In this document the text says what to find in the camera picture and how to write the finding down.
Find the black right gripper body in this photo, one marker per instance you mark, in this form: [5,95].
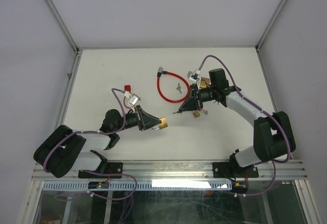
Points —
[207,94]

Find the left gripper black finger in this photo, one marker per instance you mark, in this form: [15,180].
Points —
[150,125]
[145,118]

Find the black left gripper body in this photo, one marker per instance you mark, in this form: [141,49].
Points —
[131,120]

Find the small brass padlock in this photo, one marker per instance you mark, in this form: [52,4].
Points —
[196,113]

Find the large brass padlock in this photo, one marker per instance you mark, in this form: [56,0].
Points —
[205,82]

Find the medium brass padlock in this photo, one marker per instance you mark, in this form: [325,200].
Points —
[162,125]

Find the cable lock keys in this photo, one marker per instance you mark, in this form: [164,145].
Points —
[179,88]

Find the small red padlock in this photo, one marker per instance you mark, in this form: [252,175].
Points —
[127,88]

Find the red cable lock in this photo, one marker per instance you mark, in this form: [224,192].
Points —
[185,87]

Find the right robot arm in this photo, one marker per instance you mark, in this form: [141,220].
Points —
[272,132]

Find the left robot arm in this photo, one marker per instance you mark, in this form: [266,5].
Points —
[65,149]

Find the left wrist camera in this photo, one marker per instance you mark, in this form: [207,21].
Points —
[131,99]

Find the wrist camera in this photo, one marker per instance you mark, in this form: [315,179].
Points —
[195,77]
[131,99]

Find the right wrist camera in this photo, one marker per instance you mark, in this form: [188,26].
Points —
[195,77]

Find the aluminium mounting rail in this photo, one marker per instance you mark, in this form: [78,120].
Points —
[200,170]

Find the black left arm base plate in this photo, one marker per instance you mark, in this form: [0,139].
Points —
[104,169]

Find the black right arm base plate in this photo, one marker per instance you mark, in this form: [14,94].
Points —
[232,171]

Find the white slotted cable duct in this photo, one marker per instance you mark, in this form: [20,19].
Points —
[151,185]

